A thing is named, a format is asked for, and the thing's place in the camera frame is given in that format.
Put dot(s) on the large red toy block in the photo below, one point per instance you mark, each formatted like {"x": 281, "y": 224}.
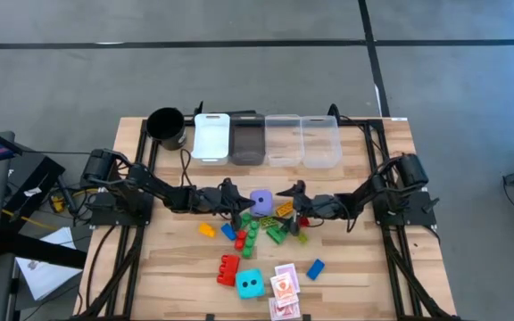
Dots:
{"x": 228, "y": 269}

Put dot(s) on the black aluminium table frame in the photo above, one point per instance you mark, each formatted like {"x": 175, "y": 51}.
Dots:
{"x": 134, "y": 238}

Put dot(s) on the yellow toy block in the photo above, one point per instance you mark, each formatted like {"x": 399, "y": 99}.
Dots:
{"x": 207, "y": 230}

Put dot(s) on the wide green toy block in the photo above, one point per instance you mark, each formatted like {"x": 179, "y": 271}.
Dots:
{"x": 277, "y": 235}

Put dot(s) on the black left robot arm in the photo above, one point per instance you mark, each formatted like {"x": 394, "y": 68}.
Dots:
{"x": 150, "y": 183}

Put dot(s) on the clear plastic bin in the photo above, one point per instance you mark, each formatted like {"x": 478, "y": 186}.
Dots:
{"x": 321, "y": 142}
{"x": 284, "y": 142}

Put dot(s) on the small green toy block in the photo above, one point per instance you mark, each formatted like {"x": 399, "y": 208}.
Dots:
{"x": 246, "y": 218}

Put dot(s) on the purple plush dice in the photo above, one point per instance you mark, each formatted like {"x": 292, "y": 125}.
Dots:
{"x": 262, "y": 204}

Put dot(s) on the small red studded brick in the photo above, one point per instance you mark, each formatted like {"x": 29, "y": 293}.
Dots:
{"x": 304, "y": 222}

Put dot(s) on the red-backed playing card deck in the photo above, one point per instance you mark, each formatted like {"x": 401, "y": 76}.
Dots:
{"x": 284, "y": 313}

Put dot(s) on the orange studded plate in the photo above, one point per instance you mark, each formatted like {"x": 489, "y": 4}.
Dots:
{"x": 284, "y": 209}

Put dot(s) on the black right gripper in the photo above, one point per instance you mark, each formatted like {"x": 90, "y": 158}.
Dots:
{"x": 321, "y": 206}

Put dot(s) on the small red toy block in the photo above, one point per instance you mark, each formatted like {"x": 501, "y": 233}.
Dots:
{"x": 240, "y": 241}

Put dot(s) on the white corner sticker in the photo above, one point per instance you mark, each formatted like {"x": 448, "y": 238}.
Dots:
{"x": 399, "y": 119}

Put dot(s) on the teal plush dice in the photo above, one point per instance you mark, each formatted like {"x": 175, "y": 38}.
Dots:
{"x": 250, "y": 290}

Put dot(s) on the rubber-banded playing card deck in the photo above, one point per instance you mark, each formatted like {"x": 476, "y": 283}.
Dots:
{"x": 284, "y": 289}

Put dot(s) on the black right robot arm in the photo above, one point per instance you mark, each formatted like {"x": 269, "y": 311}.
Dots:
{"x": 373, "y": 189}

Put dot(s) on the smoky grey plastic bin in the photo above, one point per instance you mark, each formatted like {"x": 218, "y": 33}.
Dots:
{"x": 248, "y": 140}

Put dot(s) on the white paper sheets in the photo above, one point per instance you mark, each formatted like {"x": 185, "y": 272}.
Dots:
{"x": 47, "y": 276}

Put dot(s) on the black bucket with face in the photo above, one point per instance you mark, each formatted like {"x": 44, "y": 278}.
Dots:
{"x": 165, "y": 125}

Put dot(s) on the flat blue toy brick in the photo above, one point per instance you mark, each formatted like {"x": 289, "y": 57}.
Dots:
{"x": 315, "y": 269}

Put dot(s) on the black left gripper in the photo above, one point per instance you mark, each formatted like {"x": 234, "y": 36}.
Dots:
{"x": 212, "y": 200}

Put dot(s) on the long green toy block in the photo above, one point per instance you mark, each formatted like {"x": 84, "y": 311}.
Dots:
{"x": 250, "y": 241}

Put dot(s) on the white plastic bin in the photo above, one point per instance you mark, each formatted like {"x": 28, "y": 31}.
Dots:
{"x": 211, "y": 138}

